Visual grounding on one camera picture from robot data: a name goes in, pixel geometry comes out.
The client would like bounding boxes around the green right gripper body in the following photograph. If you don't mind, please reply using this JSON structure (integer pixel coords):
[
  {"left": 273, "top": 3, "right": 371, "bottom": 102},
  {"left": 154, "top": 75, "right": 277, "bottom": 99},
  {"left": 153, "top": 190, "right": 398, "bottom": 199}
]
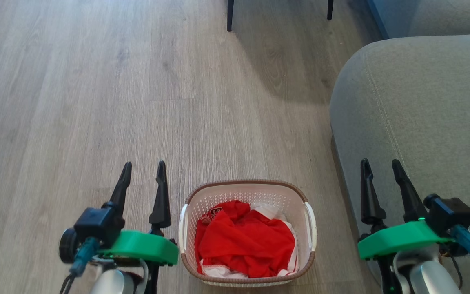
[{"left": 357, "top": 220, "right": 457, "bottom": 294}]

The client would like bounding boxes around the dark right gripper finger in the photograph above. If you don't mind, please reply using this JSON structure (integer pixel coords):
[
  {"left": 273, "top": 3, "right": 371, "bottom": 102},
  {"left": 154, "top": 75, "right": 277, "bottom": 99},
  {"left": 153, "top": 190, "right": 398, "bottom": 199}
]
[
  {"left": 359, "top": 158, "right": 388, "bottom": 239},
  {"left": 392, "top": 159, "right": 429, "bottom": 224}
]

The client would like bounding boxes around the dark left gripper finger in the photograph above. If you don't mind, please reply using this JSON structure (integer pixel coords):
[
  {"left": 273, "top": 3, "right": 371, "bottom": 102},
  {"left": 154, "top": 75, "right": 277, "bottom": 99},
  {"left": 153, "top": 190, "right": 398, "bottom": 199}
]
[
  {"left": 104, "top": 162, "right": 133, "bottom": 217},
  {"left": 149, "top": 160, "right": 172, "bottom": 236}
]

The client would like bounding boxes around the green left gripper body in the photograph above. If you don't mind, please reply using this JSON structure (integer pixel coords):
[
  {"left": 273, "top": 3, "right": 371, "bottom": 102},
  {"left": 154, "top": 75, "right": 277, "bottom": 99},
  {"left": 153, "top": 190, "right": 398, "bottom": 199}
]
[{"left": 96, "top": 228, "right": 179, "bottom": 294}]

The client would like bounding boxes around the white laundry basket brown rim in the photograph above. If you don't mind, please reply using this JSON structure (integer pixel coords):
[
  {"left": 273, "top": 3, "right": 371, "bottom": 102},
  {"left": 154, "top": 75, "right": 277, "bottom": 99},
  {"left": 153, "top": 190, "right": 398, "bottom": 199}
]
[{"left": 178, "top": 180, "right": 318, "bottom": 287}]

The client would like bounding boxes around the grey fabric sofa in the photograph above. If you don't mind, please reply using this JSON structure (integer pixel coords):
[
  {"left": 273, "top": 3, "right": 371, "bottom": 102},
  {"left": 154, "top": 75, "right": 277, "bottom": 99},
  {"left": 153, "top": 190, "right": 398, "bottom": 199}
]
[{"left": 329, "top": 33, "right": 470, "bottom": 294}]

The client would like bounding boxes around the blue grey upholstered furniture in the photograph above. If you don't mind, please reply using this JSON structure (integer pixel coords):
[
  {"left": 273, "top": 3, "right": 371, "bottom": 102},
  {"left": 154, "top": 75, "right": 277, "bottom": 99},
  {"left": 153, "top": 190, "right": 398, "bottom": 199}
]
[{"left": 366, "top": 0, "right": 470, "bottom": 40}]

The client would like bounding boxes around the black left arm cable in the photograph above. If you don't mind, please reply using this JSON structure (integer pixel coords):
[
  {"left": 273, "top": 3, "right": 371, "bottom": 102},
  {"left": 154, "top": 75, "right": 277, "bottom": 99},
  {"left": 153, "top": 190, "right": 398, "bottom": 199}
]
[{"left": 59, "top": 273, "right": 77, "bottom": 294}]

